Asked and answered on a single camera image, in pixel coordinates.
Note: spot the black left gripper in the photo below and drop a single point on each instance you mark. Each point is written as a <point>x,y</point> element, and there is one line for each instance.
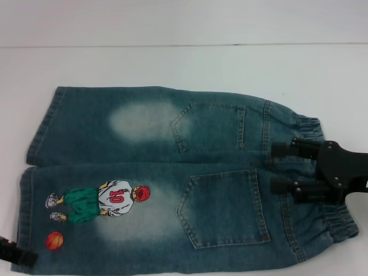
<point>3,247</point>

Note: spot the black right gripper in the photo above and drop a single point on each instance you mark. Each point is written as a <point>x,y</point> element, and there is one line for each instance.
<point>336,168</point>

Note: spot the blue denim shorts basketball print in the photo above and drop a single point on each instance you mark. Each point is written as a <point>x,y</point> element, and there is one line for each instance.
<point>143,143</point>

